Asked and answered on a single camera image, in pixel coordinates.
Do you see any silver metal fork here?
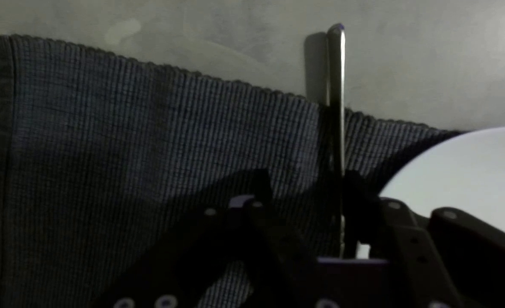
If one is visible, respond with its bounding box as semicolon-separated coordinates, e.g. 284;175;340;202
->
325;23;349;259

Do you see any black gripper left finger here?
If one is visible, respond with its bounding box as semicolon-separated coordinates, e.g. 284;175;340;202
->
104;194;321;308

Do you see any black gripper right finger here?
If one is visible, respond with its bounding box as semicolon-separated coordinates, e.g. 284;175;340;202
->
342;170;505;308

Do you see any dark grey woven placemat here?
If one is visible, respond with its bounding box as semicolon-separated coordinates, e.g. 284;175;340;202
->
0;33;463;308

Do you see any white round plate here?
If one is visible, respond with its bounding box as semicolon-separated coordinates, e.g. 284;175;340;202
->
376;125;505;245

